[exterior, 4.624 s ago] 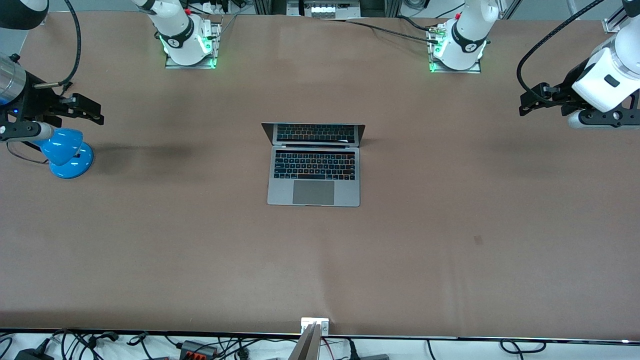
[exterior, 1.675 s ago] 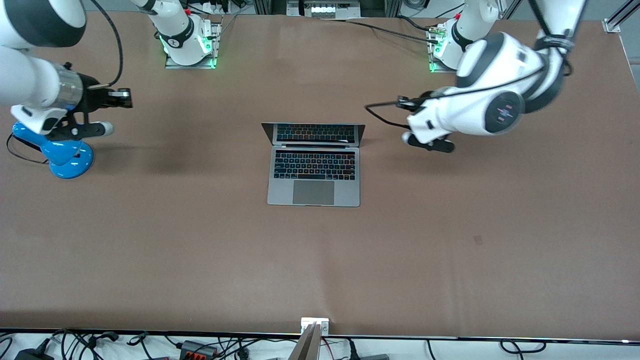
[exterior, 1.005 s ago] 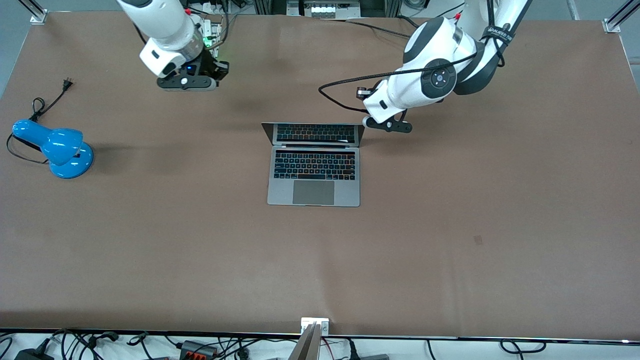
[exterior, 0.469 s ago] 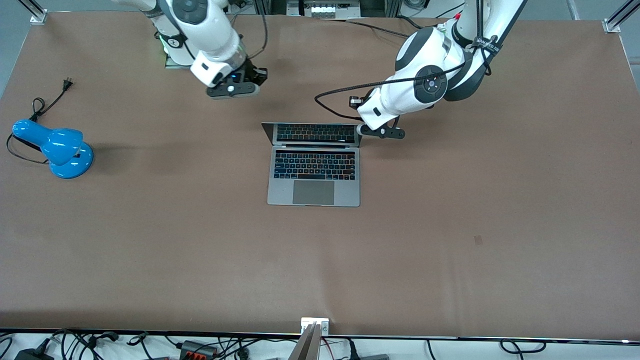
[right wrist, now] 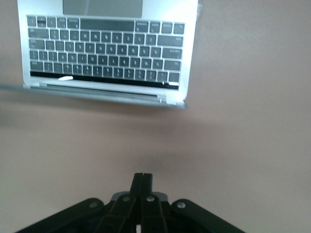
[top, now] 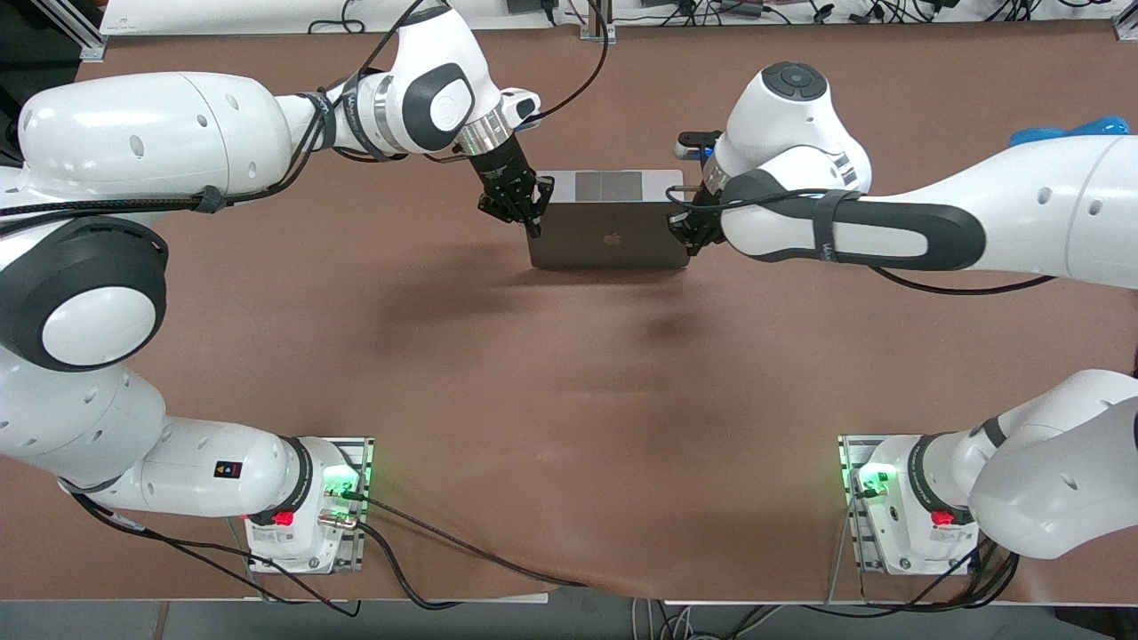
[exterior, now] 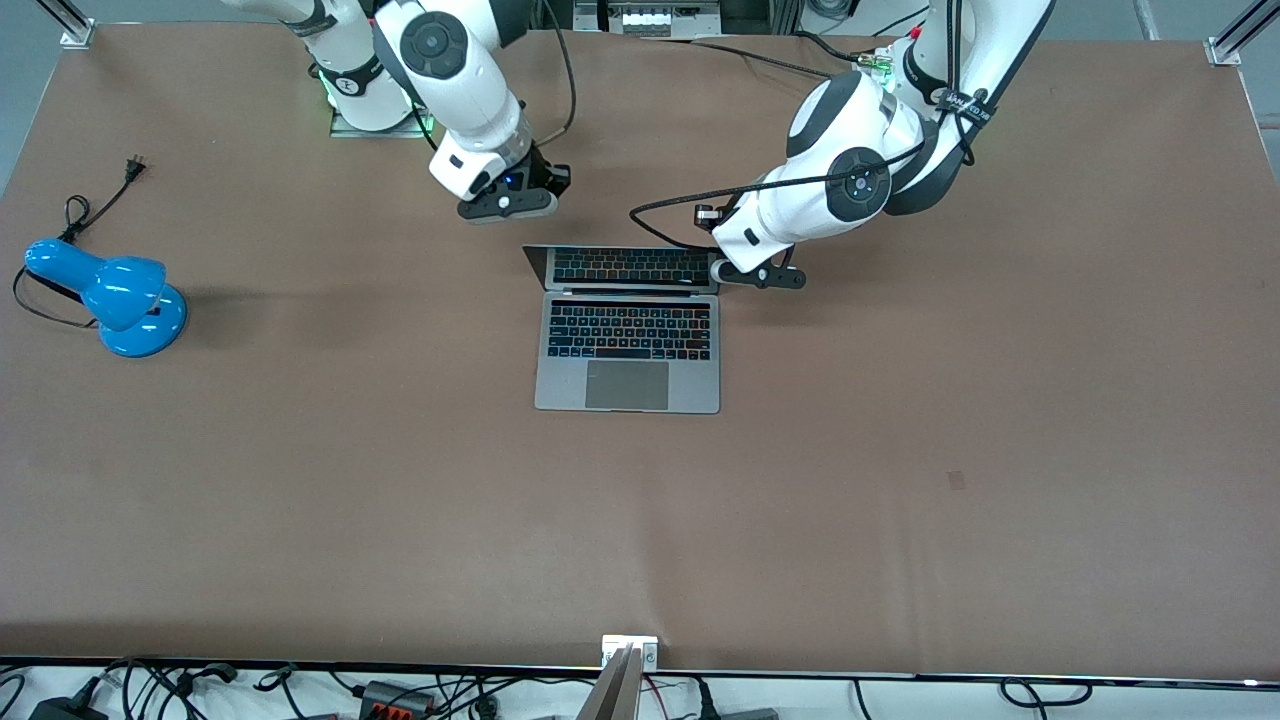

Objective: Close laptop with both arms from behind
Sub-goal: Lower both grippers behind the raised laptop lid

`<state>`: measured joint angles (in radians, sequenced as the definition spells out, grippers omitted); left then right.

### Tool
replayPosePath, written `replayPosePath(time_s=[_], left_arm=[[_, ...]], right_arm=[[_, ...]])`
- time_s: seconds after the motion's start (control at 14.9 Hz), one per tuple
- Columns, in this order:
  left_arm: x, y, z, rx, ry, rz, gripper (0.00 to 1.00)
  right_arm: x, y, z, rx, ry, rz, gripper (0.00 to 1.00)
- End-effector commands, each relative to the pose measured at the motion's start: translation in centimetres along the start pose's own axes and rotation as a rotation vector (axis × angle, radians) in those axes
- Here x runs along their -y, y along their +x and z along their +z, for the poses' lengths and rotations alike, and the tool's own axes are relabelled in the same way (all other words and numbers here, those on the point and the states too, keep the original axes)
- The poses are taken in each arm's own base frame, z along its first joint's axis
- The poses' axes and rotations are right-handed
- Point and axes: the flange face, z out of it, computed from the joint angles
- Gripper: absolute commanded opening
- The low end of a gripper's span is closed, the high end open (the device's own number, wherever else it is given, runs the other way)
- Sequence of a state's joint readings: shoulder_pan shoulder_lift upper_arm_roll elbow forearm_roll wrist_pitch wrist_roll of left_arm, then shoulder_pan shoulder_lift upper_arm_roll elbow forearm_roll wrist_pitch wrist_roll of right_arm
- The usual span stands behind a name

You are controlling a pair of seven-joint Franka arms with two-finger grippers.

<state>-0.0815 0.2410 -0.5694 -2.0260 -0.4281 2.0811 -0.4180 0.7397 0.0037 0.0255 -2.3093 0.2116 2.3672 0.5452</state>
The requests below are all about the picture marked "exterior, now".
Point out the white power strip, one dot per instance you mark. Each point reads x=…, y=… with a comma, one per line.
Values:
x=650, y=20

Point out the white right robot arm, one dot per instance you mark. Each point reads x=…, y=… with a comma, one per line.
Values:
x=450, y=60

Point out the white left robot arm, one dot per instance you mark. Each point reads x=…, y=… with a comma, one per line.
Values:
x=850, y=130

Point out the blue desk lamp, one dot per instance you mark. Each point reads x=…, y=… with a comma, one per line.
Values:
x=125, y=290

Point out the aluminium frame post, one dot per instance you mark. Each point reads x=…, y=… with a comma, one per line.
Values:
x=75, y=30
x=1225, y=48

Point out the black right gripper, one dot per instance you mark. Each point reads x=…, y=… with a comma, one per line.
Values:
x=546, y=174

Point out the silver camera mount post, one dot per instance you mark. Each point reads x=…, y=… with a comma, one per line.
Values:
x=615, y=690

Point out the silver grey laptop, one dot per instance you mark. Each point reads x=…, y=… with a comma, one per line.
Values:
x=630, y=385

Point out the black orange power adapter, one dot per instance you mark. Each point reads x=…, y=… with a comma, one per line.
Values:
x=395, y=697

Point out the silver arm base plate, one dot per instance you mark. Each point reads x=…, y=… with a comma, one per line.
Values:
x=345, y=126

